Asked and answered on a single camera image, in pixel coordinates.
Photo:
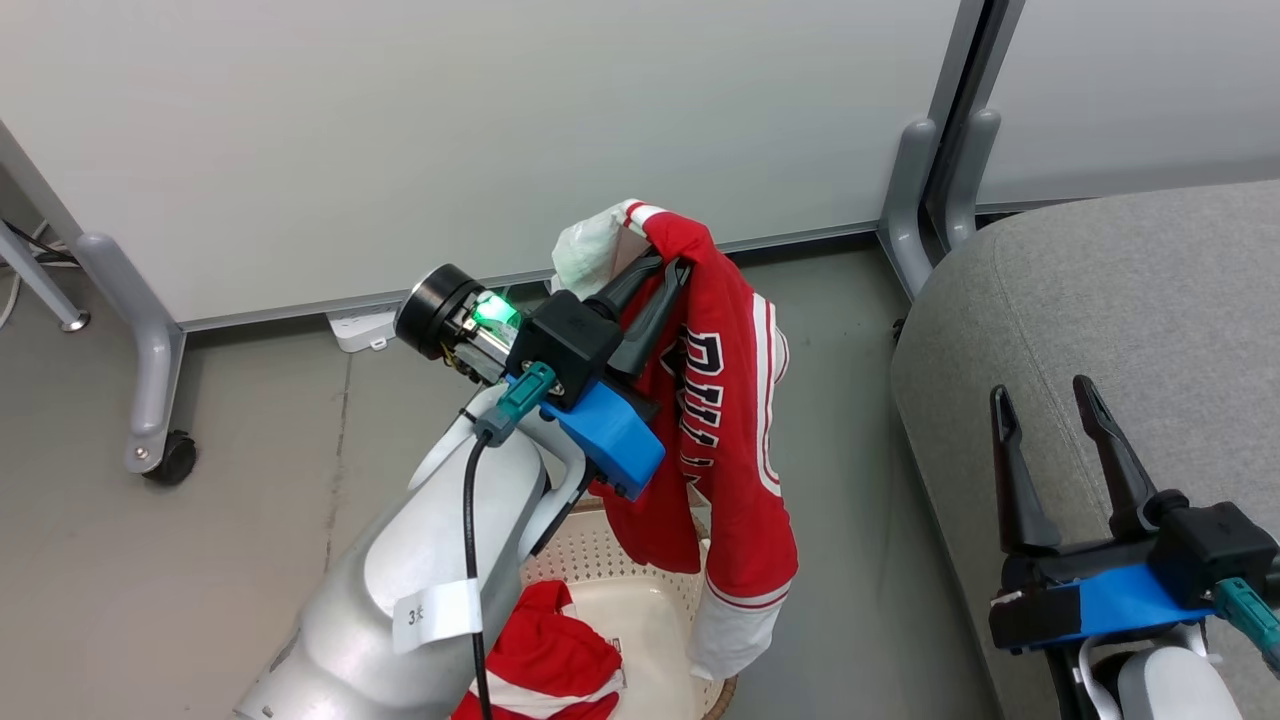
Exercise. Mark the wide white partition panel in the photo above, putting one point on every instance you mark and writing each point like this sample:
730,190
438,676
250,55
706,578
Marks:
450,130

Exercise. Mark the thin grey metal stand leg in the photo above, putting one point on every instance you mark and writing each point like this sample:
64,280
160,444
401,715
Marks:
40,280

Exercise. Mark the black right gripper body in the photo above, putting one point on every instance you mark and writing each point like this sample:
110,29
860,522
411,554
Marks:
1220,550

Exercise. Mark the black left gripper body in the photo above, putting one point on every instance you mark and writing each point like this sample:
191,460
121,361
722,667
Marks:
565,340

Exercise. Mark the white power strip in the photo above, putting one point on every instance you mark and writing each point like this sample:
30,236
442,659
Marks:
362,328

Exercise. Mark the narrow white partition panel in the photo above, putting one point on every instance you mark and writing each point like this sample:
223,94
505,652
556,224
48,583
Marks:
1140,90

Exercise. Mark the grey partition leg with caster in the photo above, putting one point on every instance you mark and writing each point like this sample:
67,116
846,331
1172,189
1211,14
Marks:
155,350

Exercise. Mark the grey fabric sofa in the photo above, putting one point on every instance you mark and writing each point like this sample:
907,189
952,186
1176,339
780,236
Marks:
1130,320

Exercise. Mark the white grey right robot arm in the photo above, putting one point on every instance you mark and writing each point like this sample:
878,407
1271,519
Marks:
1170,690

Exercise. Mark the white paper label tape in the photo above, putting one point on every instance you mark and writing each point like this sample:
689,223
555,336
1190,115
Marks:
435,615

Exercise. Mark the blue right wrist camera box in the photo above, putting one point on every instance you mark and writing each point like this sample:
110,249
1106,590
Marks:
1130,602

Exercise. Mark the white perforated laundry basket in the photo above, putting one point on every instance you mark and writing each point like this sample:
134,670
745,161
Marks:
645,620

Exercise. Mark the red jersey with white sleeves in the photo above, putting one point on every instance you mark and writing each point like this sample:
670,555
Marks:
735,450

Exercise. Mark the blue wrist camera box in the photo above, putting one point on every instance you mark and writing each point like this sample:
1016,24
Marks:
1130,602
610,435

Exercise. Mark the grey partition foot bracket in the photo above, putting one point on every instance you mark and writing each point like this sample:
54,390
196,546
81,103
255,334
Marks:
905,200
968,170

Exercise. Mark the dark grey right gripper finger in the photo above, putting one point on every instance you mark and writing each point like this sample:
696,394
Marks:
1122,480
1020,500

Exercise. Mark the blue left wrist camera box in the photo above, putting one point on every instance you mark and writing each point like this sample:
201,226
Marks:
610,435

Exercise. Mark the red white striped garment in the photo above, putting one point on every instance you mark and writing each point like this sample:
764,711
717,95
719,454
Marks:
545,650

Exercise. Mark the black caster wheel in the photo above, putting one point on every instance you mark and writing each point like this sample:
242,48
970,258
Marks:
172,460

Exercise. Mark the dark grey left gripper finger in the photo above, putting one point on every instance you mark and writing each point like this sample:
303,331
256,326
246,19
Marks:
650,330
625,290

